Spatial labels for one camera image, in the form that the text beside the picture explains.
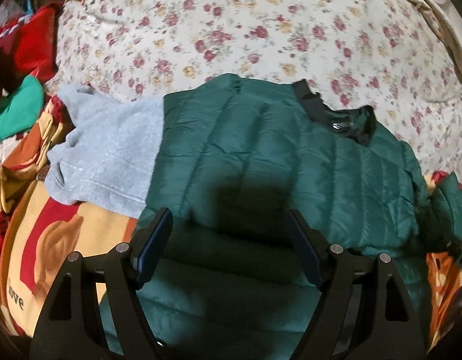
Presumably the dark green puffer jacket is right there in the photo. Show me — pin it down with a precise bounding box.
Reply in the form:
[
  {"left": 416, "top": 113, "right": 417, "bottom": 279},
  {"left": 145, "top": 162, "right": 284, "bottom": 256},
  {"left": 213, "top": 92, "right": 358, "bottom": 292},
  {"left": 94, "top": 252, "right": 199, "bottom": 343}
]
[{"left": 137, "top": 74, "right": 462, "bottom": 359}]

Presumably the orange red cartoon blanket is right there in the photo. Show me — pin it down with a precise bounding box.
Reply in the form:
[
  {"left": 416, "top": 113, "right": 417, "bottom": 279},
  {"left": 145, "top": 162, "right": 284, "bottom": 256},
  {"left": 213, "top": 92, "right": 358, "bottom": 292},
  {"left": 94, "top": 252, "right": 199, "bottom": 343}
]
[{"left": 0, "top": 97, "right": 136, "bottom": 336}]

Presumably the grey sweatshirt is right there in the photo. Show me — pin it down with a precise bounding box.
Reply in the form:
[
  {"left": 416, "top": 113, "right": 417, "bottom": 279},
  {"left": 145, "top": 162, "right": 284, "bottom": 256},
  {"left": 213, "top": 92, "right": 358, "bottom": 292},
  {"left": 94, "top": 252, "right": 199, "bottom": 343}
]
[{"left": 44, "top": 85, "right": 164, "bottom": 218}]

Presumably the bright green garment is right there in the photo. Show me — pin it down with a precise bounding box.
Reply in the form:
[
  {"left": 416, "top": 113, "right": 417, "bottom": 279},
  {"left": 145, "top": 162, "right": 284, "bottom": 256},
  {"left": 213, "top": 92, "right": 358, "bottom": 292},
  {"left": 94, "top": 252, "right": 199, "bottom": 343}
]
[{"left": 0, "top": 75, "right": 44, "bottom": 143}]

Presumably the red garment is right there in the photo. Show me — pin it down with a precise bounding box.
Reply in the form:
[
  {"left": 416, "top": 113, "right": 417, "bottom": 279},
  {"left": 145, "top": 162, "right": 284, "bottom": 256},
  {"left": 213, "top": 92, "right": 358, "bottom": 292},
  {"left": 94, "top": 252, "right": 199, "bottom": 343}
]
[{"left": 0, "top": 2, "right": 63, "bottom": 98}]

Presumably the floral bed quilt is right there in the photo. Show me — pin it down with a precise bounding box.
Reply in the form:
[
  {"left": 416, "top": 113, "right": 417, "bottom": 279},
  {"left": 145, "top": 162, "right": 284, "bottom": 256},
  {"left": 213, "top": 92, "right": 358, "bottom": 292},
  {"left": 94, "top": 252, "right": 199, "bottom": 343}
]
[{"left": 48, "top": 0, "right": 462, "bottom": 173}]

